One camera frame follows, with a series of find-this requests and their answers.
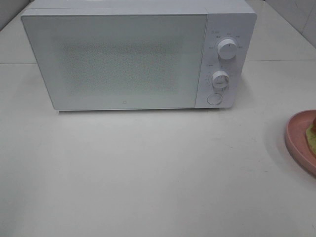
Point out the round white door button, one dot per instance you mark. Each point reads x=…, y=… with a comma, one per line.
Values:
x=215, y=99

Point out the white microwave door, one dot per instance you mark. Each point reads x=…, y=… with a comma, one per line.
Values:
x=118, y=62

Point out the pink round plate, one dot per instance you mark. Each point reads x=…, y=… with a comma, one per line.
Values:
x=296, y=142

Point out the white bread sandwich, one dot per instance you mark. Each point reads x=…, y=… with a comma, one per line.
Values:
x=311, y=137

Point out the lower white timer knob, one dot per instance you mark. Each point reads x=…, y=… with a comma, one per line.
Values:
x=220, y=79

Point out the white microwave oven body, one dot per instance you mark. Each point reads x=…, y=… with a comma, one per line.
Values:
x=225, y=19

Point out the upper white power knob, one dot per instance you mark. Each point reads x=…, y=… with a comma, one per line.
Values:
x=227, y=48

